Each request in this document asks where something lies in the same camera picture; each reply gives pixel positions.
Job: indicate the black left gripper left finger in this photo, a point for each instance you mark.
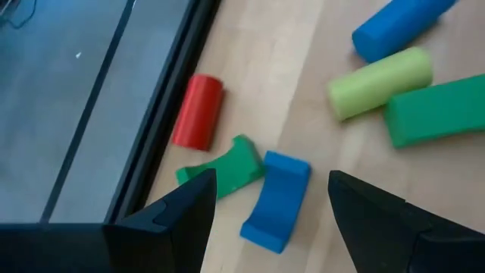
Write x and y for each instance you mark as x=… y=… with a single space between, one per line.
x=113 y=250

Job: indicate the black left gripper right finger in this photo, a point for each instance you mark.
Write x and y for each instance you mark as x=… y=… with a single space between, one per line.
x=417 y=254

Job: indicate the green wooden arch block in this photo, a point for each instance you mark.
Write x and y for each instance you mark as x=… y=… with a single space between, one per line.
x=235 y=170

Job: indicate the blue wooden arch block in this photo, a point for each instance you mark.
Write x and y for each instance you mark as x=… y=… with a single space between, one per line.
x=276 y=204

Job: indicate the red wooden cylinder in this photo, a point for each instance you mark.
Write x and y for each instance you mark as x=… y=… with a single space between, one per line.
x=197 y=113

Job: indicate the light green wooden cylinder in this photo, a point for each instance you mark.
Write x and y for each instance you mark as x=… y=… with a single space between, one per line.
x=379 y=83

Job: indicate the blue wooden cylinder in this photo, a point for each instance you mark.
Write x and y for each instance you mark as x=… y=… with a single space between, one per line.
x=398 y=26

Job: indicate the black aluminium table frame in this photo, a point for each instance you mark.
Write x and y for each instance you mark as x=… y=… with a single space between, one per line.
x=163 y=113

